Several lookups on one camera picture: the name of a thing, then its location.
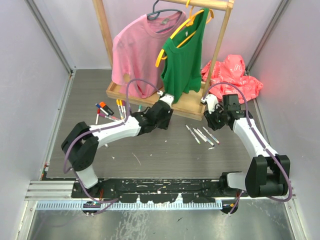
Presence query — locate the pink t-shirt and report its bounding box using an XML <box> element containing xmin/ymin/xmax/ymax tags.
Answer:
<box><xmin>111</xmin><ymin>11</ymin><xmax>187</xmax><ymax>99</ymax></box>

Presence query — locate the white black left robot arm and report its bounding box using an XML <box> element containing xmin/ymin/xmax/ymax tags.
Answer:
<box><xmin>61</xmin><ymin>94</ymin><xmax>174</xmax><ymax>198</ymax></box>

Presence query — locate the yellow clothes hanger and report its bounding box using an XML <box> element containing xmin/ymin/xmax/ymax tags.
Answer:
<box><xmin>155</xmin><ymin>0</ymin><xmax>215</xmax><ymax>68</ymax></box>

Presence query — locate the thin white pen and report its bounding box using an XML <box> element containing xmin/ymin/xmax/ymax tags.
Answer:
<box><xmin>196</xmin><ymin>128</ymin><xmax>215</xmax><ymax>147</ymax></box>

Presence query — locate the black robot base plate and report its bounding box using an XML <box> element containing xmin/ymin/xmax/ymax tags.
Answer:
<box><xmin>86</xmin><ymin>178</ymin><xmax>241</xmax><ymax>204</ymax></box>

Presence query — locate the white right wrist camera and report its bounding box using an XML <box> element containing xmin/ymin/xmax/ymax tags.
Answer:
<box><xmin>200</xmin><ymin>94</ymin><xmax>219</xmax><ymax>114</ymax></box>

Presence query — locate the wooden clothes rack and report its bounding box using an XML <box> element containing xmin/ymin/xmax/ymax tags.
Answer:
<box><xmin>93</xmin><ymin>0</ymin><xmax>234</xmax><ymax>120</ymax></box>

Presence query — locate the grey clothes hanger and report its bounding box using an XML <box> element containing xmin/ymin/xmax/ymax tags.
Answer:
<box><xmin>146</xmin><ymin>0</ymin><xmax>184</xmax><ymax>34</ymax></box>

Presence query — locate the green tank top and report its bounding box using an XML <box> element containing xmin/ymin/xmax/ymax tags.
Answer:
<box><xmin>155</xmin><ymin>8</ymin><xmax>214</xmax><ymax>104</ymax></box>

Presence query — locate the crumpled coral pink cloth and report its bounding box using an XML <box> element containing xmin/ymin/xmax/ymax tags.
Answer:
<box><xmin>209</xmin><ymin>54</ymin><xmax>264</xmax><ymax>104</ymax></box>

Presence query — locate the slotted cable duct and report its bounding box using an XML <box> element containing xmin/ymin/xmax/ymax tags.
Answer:
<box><xmin>35</xmin><ymin>200</ymin><xmax>223</xmax><ymax>211</ymax></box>

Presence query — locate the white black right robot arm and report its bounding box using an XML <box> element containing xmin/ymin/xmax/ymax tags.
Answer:
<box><xmin>201</xmin><ymin>94</ymin><xmax>292</xmax><ymax>200</ymax></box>

